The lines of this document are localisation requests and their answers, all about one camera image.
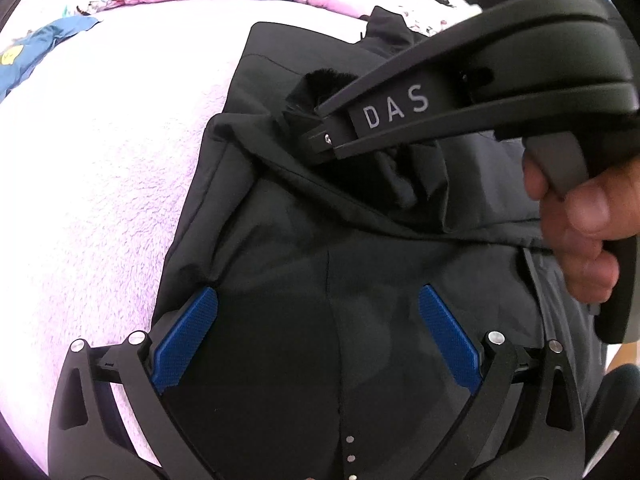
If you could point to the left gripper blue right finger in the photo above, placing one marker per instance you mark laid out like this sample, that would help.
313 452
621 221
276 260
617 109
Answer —
454 345

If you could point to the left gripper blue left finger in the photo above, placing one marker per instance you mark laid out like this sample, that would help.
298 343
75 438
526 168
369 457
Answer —
176 336

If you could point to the black zip jacket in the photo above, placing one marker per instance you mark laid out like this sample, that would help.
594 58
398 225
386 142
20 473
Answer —
318 365

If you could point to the person's right hand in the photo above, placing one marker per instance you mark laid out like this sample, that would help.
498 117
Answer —
576 226

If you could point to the purple bed sheet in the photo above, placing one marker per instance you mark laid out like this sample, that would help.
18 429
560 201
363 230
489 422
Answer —
98 150

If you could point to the teal pillow with oranges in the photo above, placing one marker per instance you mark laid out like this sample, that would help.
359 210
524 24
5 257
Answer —
19 60

